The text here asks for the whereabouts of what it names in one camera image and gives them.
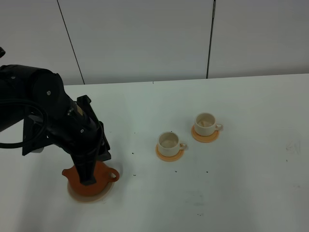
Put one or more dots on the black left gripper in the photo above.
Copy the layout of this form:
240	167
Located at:
73	126

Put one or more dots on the brown clay teapot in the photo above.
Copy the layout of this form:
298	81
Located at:
103	176

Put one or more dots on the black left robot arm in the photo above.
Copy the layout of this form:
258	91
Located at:
37	97

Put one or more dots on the beige round teapot saucer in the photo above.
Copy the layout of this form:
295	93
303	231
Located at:
91	199

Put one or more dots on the near orange coaster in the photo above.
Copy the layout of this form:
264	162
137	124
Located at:
169	159

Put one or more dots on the orange coaster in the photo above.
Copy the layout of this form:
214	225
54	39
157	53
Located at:
204	139
169	159

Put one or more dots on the near white teacup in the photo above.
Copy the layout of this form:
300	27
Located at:
170	145

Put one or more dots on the white teacup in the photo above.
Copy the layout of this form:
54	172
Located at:
170	145
205	124

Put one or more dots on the far white teacup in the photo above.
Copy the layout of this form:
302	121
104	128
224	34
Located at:
205	124

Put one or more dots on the far orange coaster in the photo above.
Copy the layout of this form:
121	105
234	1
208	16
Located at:
204	139

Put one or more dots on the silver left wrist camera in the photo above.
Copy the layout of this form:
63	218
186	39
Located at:
39	150

